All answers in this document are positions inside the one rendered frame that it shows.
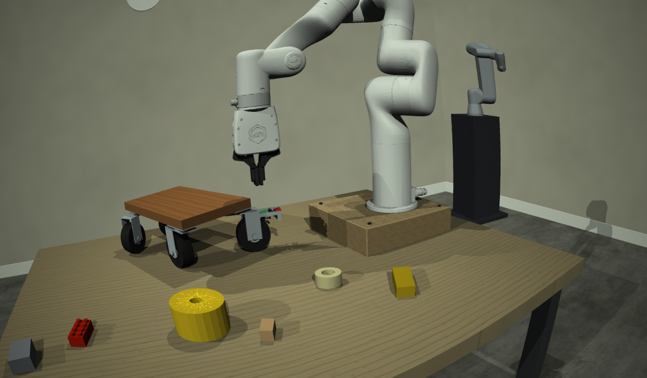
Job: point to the yellow short cylinder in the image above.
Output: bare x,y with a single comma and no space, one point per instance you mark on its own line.
199,314

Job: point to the red toy building brick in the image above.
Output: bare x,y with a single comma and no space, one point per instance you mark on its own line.
81,332

